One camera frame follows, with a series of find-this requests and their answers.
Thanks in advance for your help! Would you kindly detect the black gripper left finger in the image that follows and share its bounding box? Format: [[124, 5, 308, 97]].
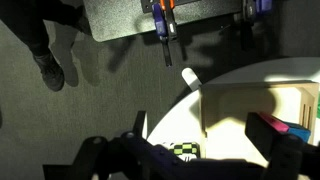
[[133, 111, 147, 137]]

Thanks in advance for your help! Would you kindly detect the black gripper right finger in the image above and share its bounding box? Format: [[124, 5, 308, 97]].
[[245, 112, 286, 160]]

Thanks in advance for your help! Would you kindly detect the pink block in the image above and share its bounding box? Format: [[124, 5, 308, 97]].
[[259, 112, 289, 132]]

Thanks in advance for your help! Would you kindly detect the blue block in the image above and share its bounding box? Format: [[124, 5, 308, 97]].
[[286, 122, 311, 142]]

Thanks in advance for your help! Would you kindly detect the wooden tray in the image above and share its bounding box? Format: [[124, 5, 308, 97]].
[[199, 80, 319, 166]]

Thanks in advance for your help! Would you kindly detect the green black checkered object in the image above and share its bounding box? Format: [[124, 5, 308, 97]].
[[169, 142, 200, 162]]

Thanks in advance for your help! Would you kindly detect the white table foot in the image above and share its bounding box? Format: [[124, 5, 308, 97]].
[[181, 68, 202, 91]]

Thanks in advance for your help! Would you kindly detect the purple black clamp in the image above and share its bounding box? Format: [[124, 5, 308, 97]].
[[240, 0, 273, 51]]

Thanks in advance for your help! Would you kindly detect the purple orange clamp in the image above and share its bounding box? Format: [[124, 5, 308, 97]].
[[152, 0, 177, 67]]

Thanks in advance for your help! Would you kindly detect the dark grey cart top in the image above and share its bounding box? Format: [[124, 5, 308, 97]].
[[83, 0, 242, 42]]

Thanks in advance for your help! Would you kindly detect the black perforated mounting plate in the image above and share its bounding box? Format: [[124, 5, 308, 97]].
[[140, 0, 204, 14]]

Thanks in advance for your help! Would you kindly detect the person's black shoe and leg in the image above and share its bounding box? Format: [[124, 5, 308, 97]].
[[0, 0, 91, 92]]

